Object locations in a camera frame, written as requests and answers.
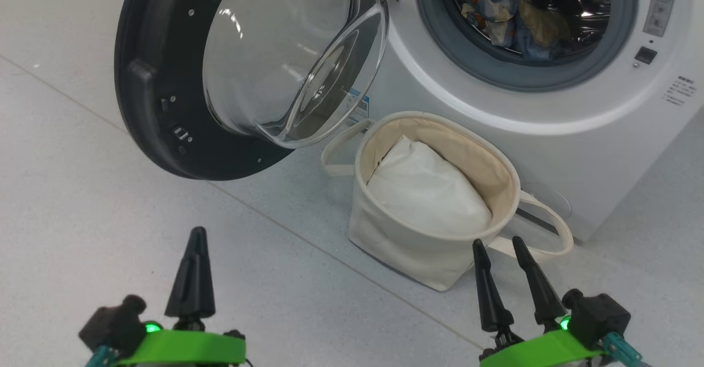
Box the steel washing drum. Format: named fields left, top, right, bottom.
left=447, top=0, right=612, bottom=62

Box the white front-load washing machine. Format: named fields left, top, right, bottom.
left=352, top=0, right=704, bottom=242

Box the black round glass door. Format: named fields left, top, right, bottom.
left=114, top=0, right=390, bottom=182

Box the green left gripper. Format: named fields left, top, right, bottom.
left=113, top=227, right=246, bottom=367

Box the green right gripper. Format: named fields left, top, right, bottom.
left=472, top=236, right=606, bottom=367

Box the blue energy label sticker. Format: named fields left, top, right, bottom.
left=345, top=87, right=371, bottom=125

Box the blue printed garment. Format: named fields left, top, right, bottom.
left=462, top=0, right=573, bottom=62

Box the grey warning sticker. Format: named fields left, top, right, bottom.
left=642, top=0, right=678, bottom=37

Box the cream canvas laundry basket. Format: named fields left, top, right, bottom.
left=321, top=111, right=574, bottom=292

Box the right cable with teal plug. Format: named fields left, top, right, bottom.
left=602, top=331, right=645, bottom=367

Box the grey rubber door gasket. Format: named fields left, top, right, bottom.
left=415, top=0, right=639, bottom=92

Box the white cloth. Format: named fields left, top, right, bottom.
left=367, top=135, right=493, bottom=237

